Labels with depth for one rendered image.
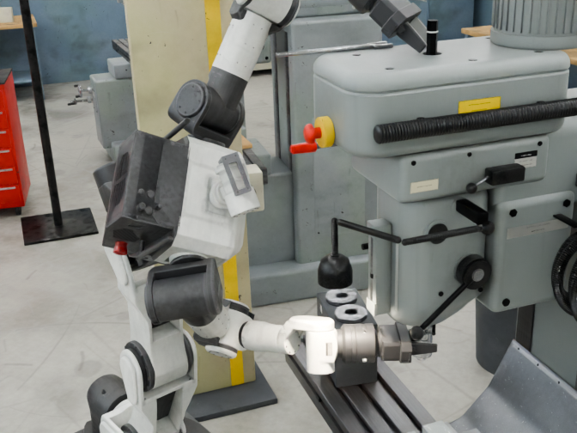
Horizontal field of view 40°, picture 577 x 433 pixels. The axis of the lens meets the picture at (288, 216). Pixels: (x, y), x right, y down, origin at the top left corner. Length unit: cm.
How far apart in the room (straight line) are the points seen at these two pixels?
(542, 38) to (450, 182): 33
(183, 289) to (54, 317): 308
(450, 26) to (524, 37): 741
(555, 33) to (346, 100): 44
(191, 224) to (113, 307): 305
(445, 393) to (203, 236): 234
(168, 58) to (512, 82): 189
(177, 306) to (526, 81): 82
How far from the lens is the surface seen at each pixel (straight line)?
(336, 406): 221
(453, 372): 402
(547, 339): 212
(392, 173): 155
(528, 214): 171
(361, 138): 147
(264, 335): 189
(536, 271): 178
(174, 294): 168
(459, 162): 157
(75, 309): 477
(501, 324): 386
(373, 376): 229
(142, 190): 169
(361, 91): 144
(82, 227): 584
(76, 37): 1054
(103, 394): 264
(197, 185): 174
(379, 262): 169
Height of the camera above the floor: 220
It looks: 22 degrees down
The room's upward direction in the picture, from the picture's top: 2 degrees counter-clockwise
